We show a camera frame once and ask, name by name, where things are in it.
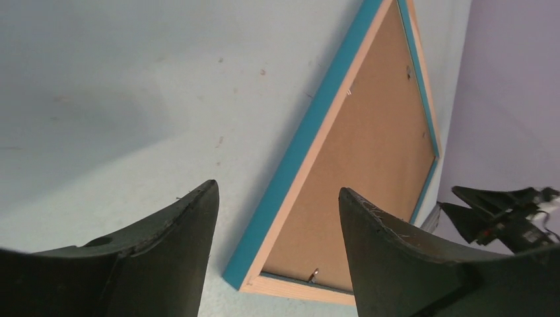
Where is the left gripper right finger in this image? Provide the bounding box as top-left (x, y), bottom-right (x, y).
top-left (339, 188), bottom-right (559, 316)

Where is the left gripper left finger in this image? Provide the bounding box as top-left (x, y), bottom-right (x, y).
top-left (1, 180), bottom-right (219, 316)

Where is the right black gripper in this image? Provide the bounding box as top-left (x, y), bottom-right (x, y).
top-left (439, 186), bottom-right (559, 254)

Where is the brown cardboard backing board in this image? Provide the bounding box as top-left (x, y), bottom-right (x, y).
top-left (261, 1), bottom-right (438, 292)

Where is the wooden picture frame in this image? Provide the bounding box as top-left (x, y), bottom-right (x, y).
top-left (223, 1), bottom-right (440, 306)

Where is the aluminium rail frame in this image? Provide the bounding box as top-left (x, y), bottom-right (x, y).
top-left (420, 204), bottom-right (441, 233)

